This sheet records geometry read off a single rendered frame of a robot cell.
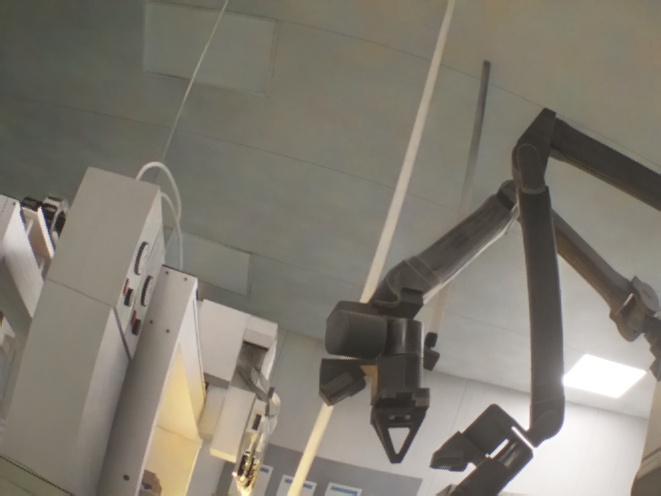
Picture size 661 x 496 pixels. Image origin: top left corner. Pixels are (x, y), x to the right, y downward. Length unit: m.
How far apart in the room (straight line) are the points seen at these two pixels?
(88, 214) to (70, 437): 0.32
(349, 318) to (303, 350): 4.82
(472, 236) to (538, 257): 0.23
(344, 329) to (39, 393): 0.44
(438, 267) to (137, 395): 0.47
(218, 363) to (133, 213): 0.85
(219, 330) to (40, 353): 0.95
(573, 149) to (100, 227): 0.68
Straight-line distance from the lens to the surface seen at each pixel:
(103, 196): 1.28
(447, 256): 1.48
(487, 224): 1.60
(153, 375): 1.45
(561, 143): 1.40
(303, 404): 6.01
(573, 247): 1.74
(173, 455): 2.18
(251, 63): 3.82
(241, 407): 2.04
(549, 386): 1.32
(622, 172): 1.41
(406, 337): 1.33
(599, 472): 6.39
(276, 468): 5.88
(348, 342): 1.29
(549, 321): 1.34
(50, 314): 1.22
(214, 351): 2.08
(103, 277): 1.23
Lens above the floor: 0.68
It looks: 24 degrees up
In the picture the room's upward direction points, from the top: 18 degrees clockwise
